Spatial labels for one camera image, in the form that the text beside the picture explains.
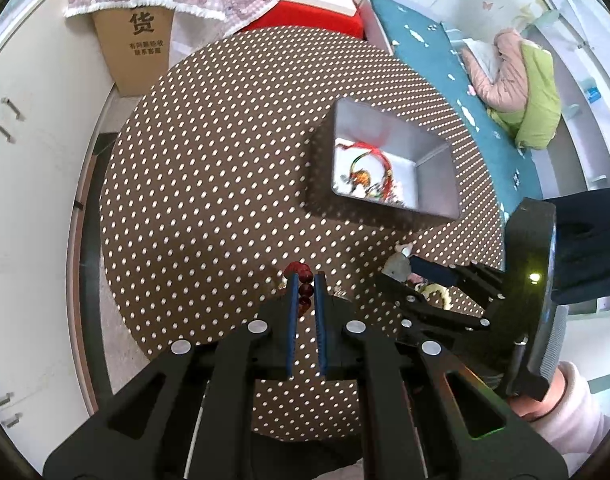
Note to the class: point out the cardboard box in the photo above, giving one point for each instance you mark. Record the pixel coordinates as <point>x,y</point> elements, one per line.
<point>135,55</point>

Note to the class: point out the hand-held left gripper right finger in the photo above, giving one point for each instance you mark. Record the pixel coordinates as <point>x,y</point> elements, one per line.
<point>321,330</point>

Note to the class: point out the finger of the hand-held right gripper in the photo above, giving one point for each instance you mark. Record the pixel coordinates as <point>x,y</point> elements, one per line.
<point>425,317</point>
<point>435,270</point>

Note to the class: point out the green blanket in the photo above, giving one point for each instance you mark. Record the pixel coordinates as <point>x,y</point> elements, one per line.
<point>537,105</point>

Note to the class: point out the small butterfly sticker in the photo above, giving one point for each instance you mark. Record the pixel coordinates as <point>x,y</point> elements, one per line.
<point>487,5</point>

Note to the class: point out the person's right hand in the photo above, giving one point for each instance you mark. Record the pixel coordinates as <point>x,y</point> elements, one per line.
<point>530,407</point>

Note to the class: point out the round brown polka-dot table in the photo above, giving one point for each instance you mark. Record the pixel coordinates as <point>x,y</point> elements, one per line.
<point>210,185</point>

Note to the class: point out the pink quilted jacket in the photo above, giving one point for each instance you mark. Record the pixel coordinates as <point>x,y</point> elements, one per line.
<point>505,75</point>

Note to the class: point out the blue card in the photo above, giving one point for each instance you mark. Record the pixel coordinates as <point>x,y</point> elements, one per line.
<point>592,94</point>

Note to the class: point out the white pillow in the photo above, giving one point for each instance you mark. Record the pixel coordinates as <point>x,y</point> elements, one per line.
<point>480,57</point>

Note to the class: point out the white base cabinet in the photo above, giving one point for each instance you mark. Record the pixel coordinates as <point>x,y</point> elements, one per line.
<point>35,185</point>

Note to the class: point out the pale green jade pendant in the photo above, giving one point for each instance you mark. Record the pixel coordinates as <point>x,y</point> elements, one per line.
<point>397,266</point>

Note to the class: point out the teal bed sheet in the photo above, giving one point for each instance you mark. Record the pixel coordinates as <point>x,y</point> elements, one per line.
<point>435,75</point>

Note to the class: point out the silver tin box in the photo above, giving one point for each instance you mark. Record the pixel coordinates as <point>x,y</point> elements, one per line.
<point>425,190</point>

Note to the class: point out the red ottoman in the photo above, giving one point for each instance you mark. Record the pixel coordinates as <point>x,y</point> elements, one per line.
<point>305,22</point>

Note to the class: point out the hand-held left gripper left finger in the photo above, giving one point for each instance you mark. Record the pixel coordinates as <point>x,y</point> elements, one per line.
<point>291,330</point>

